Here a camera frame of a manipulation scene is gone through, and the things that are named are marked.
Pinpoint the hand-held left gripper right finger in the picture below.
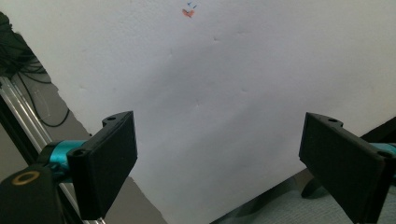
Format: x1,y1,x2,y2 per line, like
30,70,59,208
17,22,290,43
298,112,396,224

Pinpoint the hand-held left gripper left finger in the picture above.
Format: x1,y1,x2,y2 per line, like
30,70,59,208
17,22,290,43
66,110,138,220

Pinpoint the grey-green cloth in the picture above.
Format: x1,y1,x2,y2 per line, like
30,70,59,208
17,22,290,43
218,183,396,224

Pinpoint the thin black cable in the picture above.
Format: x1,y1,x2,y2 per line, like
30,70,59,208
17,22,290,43
18,72,71,128

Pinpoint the aluminium stand rail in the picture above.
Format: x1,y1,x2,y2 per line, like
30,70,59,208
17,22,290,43
0,76,107,224

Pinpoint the bundle of black cables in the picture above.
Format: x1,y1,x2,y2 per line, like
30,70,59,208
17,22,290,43
0,11,52,85

